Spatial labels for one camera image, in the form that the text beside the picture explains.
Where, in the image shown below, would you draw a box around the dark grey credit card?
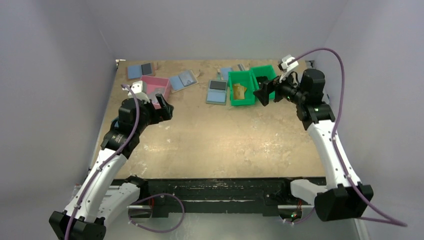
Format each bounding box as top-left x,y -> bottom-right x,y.
256,76 -> 268,88

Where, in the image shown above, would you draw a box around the orange and white credit card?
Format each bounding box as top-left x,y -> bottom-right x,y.
232,83 -> 247,100

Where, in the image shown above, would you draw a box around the green card holder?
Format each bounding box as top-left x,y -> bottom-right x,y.
205,70 -> 228,106

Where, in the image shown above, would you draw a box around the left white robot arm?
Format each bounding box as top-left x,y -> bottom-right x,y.
48,93 -> 174,240

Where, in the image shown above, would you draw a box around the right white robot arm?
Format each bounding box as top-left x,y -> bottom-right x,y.
253,68 -> 374,222

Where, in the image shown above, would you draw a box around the cards in pink box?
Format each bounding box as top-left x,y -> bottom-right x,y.
147,87 -> 166,102

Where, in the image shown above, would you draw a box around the blue card behind bin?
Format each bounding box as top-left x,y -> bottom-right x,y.
218,63 -> 248,81

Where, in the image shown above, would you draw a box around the left green bin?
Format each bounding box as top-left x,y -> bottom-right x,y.
228,71 -> 256,107

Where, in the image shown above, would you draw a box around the pink open box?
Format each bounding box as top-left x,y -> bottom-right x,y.
140,75 -> 171,109

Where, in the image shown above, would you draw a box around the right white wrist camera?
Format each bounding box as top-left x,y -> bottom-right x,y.
278,54 -> 299,83

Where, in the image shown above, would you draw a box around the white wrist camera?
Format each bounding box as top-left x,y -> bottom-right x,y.
278,54 -> 299,83
130,80 -> 150,102

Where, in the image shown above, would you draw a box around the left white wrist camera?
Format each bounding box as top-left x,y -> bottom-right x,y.
130,80 -> 150,102

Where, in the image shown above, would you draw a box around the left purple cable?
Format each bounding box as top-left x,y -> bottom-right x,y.
63,84 -> 186,240

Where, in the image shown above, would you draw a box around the purple cable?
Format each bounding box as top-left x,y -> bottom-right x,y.
280,47 -> 408,228
63,84 -> 186,240

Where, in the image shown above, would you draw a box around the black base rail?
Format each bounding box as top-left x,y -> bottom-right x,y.
74,176 -> 332,220

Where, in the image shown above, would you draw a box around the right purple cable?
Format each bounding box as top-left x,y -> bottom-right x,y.
280,47 -> 408,228

